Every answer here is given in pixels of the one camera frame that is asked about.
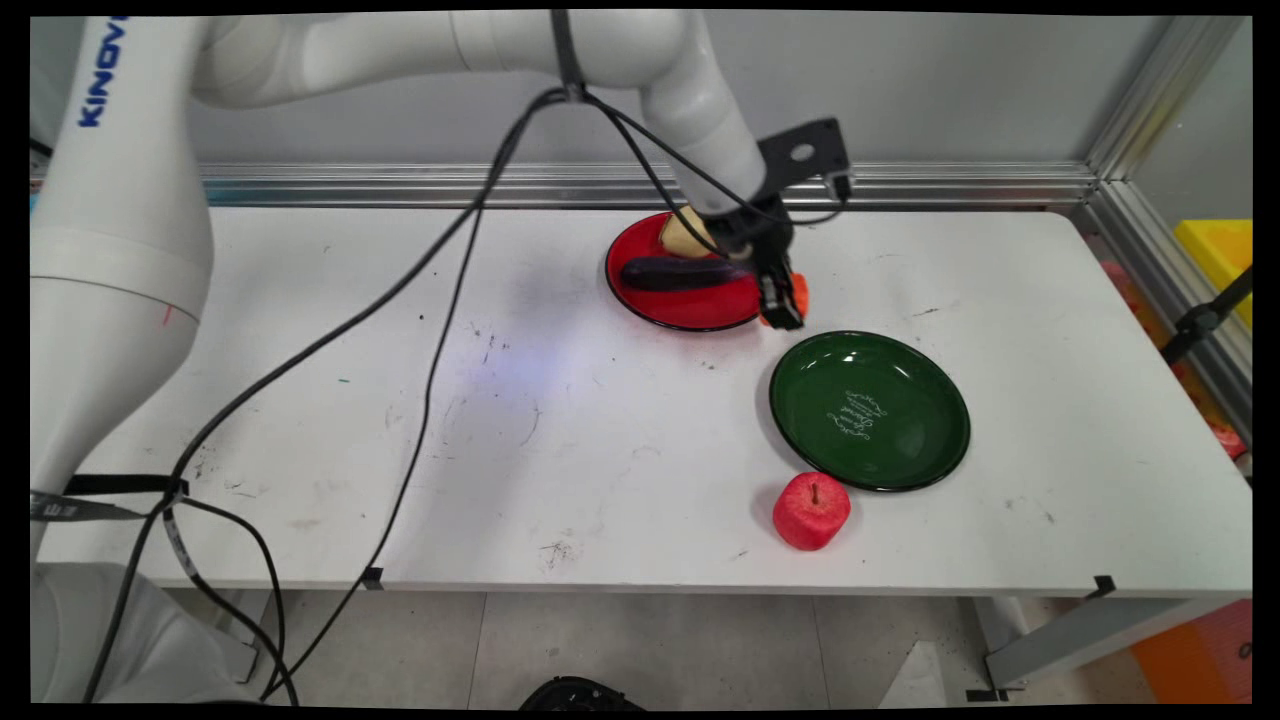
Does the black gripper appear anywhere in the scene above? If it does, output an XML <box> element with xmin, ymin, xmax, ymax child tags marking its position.
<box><xmin>704</xmin><ymin>200</ymin><xmax>807</xmax><ymax>332</ymax></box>

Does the orange toy carrot piece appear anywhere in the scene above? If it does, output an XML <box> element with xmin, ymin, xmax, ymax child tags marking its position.
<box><xmin>758</xmin><ymin>272</ymin><xmax>810</xmax><ymax>328</ymax></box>

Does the red round plate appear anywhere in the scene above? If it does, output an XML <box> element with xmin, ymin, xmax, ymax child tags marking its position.
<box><xmin>605</xmin><ymin>211</ymin><xmax>776</xmax><ymax>333</ymax></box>

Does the purple toy eggplant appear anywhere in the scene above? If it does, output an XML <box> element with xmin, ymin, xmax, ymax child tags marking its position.
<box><xmin>620</xmin><ymin>257</ymin><xmax>753</xmax><ymax>293</ymax></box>

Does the yellow toy potato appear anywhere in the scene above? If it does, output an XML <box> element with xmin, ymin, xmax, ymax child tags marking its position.
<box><xmin>659</xmin><ymin>205</ymin><xmax>717</xmax><ymax>259</ymax></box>

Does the green round plate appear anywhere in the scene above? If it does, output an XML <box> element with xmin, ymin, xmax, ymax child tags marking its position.
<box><xmin>768</xmin><ymin>330</ymin><xmax>971</xmax><ymax>493</ymax></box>

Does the red toy apple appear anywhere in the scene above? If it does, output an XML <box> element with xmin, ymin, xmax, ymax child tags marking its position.
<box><xmin>772</xmin><ymin>472</ymin><xmax>853</xmax><ymax>552</ymax></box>

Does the yellow plastic bin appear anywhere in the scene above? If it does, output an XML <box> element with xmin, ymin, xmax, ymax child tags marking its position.
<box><xmin>1172</xmin><ymin>219</ymin><xmax>1253</xmax><ymax>331</ymax></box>

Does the black round object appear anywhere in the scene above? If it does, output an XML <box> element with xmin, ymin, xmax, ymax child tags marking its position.
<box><xmin>519</xmin><ymin>676</ymin><xmax>648</xmax><ymax>712</ymax></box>

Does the grey table brace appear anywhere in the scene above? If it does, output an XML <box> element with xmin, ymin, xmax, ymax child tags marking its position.
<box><xmin>983</xmin><ymin>597</ymin><xmax>1229</xmax><ymax>693</ymax></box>

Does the orange box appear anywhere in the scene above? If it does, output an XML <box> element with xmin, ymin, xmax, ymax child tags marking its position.
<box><xmin>1130</xmin><ymin>600</ymin><xmax>1253</xmax><ymax>705</ymax></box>

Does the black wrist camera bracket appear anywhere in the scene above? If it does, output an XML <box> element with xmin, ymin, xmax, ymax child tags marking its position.
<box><xmin>756</xmin><ymin>118</ymin><xmax>854</xmax><ymax>203</ymax></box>

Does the horizontal aluminium frame rail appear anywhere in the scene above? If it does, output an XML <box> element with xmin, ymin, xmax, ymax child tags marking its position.
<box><xmin>30</xmin><ymin>162</ymin><xmax>1099</xmax><ymax>212</ymax></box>

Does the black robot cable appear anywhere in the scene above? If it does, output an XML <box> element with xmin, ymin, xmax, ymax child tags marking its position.
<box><xmin>160</xmin><ymin>90</ymin><xmax>851</xmax><ymax>703</ymax></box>
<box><xmin>82</xmin><ymin>88</ymin><xmax>576</xmax><ymax>703</ymax></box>

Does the side aluminium frame rail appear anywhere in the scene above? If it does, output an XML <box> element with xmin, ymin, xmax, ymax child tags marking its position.
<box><xmin>1083</xmin><ymin>180</ymin><xmax>1253</xmax><ymax>446</ymax></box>

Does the upright aluminium frame post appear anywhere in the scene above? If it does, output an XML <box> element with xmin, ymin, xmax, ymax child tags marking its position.
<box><xmin>1085</xmin><ymin>15</ymin><xmax>1249</xmax><ymax>183</ymax></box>

